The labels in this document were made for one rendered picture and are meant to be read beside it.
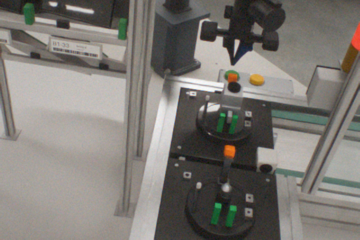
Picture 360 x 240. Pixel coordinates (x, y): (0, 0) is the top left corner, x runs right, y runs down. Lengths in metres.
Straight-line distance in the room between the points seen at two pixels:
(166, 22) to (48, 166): 0.51
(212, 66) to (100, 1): 0.78
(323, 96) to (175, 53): 0.59
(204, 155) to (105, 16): 0.42
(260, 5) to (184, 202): 0.44
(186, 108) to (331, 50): 2.44
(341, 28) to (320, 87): 2.94
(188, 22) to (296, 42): 2.19
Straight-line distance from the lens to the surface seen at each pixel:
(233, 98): 1.03
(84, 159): 1.16
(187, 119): 1.12
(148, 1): 0.89
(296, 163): 1.16
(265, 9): 1.00
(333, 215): 1.11
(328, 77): 0.89
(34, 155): 1.18
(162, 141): 1.08
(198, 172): 1.00
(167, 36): 1.35
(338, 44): 3.60
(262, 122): 1.16
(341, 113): 0.89
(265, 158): 1.04
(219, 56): 1.55
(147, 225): 0.92
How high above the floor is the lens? 1.72
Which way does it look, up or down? 40 degrees down
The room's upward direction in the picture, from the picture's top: 8 degrees clockwise
